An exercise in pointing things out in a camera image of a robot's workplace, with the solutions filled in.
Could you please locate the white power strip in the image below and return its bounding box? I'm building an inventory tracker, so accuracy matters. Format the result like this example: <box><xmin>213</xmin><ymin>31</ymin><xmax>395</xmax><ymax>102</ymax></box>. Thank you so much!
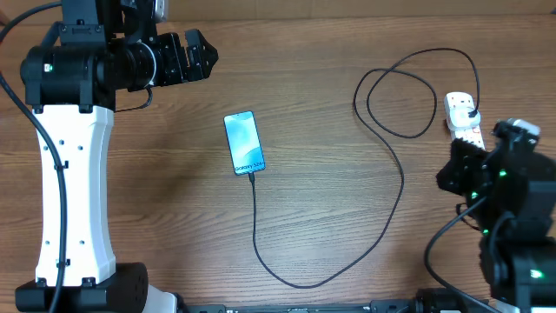
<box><xmin>443</xmin><ymin>91</ymin><xmax>487</xmax><ymax>151</ymax></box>

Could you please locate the black Galaxy smartphone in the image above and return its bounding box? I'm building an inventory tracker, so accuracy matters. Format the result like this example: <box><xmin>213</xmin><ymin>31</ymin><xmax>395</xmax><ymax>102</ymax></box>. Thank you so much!
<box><xmin>223</xmin><ymin>110</ymin><xmax>266</xmax><ymax>176</ymax></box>

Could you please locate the black charger cable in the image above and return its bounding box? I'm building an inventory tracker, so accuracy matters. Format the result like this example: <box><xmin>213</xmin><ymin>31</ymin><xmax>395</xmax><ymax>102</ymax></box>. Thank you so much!
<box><xmin>247</xmin><ymin>47</ymin><xmax>481</xmax><ymax>290</ymax></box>

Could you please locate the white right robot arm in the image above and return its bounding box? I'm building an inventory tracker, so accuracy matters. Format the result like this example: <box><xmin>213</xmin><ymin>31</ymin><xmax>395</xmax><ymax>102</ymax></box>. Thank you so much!
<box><xmin>436</xmin><ymin>132</ymin><xmax>555</xmax><ymax>312</ymax></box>

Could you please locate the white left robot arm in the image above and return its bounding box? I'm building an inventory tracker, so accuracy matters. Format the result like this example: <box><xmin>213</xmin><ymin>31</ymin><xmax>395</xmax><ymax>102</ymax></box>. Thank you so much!
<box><xmin>15</xmin><ymin>0</ymin><xmax>218</xmax><ymax>313</ymax></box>

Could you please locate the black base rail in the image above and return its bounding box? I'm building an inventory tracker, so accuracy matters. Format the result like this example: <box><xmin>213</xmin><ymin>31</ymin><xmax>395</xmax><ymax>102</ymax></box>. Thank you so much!
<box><xmin>187</xmin><ymin>300</ymin><xmax>412</xmax><ymax>313</ymax></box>

